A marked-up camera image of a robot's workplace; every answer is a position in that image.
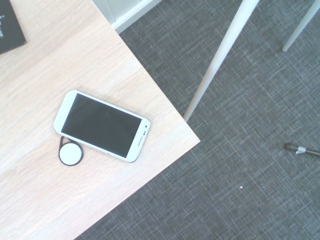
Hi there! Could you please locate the white smartphone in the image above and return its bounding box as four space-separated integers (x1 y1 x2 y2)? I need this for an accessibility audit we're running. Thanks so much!
53 89 152 164

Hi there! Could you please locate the white coat rack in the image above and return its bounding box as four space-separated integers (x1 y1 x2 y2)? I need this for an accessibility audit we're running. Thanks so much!
183 0 320 123

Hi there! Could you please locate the round white key tag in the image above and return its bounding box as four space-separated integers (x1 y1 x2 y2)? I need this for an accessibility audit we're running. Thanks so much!
58 136 84 167

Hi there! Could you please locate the black cable with white tape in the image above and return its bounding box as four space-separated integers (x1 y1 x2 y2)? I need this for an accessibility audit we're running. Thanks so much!
284 142 320 158

